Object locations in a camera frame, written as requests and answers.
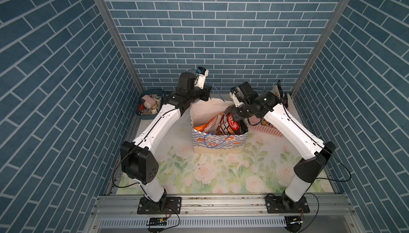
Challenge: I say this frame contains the white checkered paper bag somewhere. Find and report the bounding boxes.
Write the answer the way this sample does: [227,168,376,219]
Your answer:
[190,98,249,154]

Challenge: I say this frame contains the dark red condiment packet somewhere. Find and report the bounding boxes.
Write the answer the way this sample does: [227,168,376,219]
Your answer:
[217,107,249,136]

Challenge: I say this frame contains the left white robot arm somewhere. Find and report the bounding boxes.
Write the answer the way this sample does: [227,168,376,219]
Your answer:
[120,84,212,203]

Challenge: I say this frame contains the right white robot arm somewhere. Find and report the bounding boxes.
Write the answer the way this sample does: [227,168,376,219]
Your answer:
[230,89,335,203]

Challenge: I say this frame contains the pink perforated plastic basket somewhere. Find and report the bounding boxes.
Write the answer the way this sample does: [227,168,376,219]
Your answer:
[247,93,290,138]

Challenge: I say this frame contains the teal stationery tray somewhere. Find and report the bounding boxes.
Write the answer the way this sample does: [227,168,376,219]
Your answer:
[136,89,164,120]

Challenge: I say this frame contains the floral table mat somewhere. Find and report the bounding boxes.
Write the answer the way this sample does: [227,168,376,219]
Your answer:
[116,93,334,195]

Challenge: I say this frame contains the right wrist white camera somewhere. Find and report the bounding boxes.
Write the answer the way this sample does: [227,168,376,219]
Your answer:
[230,82,258,107]

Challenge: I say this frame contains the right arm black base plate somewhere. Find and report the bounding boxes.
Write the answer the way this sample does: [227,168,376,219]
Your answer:
[264,194,310,214]

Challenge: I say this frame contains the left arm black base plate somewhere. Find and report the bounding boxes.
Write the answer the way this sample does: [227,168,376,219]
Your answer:
[137,196,182,215]

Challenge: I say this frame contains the aluminium mounting rail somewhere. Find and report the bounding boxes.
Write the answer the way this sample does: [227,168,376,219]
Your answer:
[85,193,364,233]

